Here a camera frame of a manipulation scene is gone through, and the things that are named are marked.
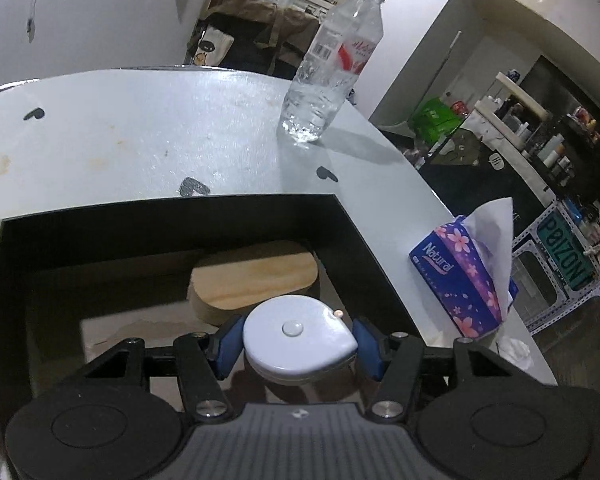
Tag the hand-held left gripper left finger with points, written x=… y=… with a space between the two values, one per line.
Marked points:
x=228 y=344

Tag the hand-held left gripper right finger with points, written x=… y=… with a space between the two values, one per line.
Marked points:
x=368 y=351

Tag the white round tape measure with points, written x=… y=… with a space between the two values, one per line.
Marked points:
x=300 y=345

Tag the black box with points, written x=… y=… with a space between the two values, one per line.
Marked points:
x=130 y=230

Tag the wooden block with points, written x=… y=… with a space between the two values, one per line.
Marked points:
x=255 y=280

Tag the purple floral tissue pack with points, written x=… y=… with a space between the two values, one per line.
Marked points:
x=450 y=280

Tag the crumpled white tissue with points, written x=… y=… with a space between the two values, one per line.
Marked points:
x=515 y=351

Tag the white perforated metal rack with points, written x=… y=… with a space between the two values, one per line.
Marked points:
x=555 y=305

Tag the green licence plate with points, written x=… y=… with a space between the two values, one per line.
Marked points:
x=567 y=250

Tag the green bag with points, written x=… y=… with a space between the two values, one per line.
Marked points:
x=437 y=117

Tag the white shelf with bottles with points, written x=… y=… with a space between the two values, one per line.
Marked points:
x=510 y=105

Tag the clear plastic water bottle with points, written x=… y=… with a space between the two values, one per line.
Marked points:
x=332 y=60

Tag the white printed tote bag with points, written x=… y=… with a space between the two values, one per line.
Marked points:
x=212 y=45

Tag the brown padded chair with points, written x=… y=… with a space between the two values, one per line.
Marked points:
x=260 y=15

